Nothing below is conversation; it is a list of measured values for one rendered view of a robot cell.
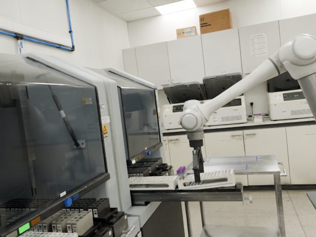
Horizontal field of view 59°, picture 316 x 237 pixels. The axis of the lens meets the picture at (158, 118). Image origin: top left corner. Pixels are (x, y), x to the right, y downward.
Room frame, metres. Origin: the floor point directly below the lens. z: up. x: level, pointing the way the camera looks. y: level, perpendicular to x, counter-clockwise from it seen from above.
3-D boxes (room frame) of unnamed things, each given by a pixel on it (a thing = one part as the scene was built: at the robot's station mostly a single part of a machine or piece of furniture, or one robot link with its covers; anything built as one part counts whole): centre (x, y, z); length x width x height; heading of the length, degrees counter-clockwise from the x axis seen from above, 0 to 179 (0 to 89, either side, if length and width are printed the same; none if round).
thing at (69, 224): (1.08, 0.36, 0.85); 0.12 x 0.02 x 0.06; 162
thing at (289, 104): (3.70, -1.79, 1.25); 0.62 x 0.56 x 0.69; 162
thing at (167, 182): (1.57, 0.08, 0.83); 0.30 x 0.10 x 0.06; 72
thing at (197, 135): (1.49, -0.19, 1.10); 0.09 x 0.09 x 0.06
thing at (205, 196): (1.52, -0.09, 0.78); 0.73 x 0.14 x 0.09; 72
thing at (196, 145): (1.49, -0.19, 1.03); 0.08 x 0.07 x 0.09; 162
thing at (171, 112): (4.15, -0.42, 1.22); 0.62 x 0.56 x 0.64; 160
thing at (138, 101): (1.89, 0.33, 1.28); 0.61 x 0.51 x 0.63; 162
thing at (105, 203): (1.22, 0.30, 0.85); 0.12 x 0.02 x 0.06; 162
